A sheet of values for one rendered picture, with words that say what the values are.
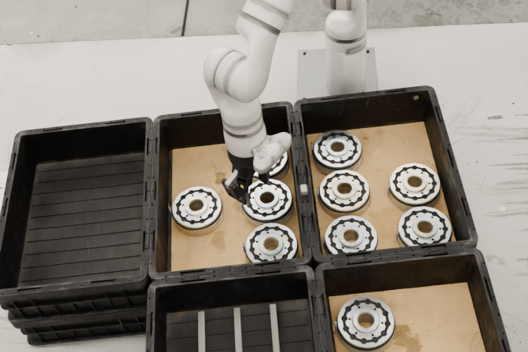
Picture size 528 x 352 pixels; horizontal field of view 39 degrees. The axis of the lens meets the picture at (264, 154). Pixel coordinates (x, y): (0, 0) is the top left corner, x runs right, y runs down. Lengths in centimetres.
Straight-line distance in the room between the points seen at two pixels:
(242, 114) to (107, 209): 49
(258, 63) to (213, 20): 206
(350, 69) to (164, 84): 54
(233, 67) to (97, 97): 89
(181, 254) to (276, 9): 57
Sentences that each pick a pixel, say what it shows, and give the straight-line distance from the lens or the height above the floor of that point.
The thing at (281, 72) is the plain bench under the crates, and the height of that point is 70.
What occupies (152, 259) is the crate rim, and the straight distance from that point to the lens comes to 139.
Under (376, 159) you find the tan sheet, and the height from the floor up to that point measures 83.
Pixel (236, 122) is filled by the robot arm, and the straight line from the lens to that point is 123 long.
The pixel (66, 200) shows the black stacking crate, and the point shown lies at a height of 83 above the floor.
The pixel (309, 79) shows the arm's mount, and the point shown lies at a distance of 181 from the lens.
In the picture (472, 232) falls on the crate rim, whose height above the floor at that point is 93.
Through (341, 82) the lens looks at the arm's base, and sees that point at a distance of 173.
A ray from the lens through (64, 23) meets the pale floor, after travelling 340.
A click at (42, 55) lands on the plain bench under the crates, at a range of 219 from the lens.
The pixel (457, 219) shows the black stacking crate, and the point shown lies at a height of 88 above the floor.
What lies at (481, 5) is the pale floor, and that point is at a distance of 326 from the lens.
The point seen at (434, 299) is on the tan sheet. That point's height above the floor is 83.
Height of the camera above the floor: 210
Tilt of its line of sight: 51 degrees down
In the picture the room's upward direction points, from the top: 8 degrees counter-clockwise
